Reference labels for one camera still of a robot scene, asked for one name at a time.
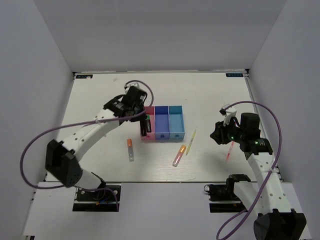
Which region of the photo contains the thin pink pen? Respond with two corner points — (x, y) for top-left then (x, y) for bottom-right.
(225, 141), (235, 162)

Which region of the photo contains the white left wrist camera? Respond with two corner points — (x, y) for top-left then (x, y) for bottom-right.
(124, 82), (139, 91)

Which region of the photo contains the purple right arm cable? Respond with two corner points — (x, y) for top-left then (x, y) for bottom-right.
(215, 100), (281, 240)

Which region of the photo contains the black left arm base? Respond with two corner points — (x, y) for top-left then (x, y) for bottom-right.
(72, 184), (122, 213)

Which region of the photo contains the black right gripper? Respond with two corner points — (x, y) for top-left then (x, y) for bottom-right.
(210, 116), (246, 145)

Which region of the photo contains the green cap black highlighter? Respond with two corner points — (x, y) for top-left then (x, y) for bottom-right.
(145, 115), (152, 133)

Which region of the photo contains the dark blue storage bin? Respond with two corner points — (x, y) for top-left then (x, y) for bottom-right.
(155, 106), (170, 140)

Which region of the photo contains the orange cap white highlighter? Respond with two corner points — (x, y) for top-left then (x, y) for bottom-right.
(127, 138), (134, 162)

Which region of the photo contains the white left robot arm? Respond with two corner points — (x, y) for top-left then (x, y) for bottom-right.
(45, 85), (148, 200)

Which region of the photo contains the light blue storage bin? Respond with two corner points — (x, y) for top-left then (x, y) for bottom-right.
(168, 105), (185, 140)

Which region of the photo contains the orange cap pink highlighter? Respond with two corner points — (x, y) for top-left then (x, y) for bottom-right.
(172, 145), (186, 167)

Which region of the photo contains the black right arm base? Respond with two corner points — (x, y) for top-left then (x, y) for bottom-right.
(203, 174), (251, 213)

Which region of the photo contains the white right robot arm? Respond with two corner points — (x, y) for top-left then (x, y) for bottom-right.
(209, 110), (307, 240)

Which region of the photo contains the blue label right corner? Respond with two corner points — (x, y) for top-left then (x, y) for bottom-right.
(225, 72), (244, 78)

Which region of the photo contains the purple cap black highlighter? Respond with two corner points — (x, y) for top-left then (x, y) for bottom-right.
(140, 120), (147, 137)

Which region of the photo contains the thin yellow pen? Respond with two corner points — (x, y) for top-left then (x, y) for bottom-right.
(185, 129), (197, 156)

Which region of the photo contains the pink storage bin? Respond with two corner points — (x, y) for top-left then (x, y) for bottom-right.
(140, 106), (156, 141)

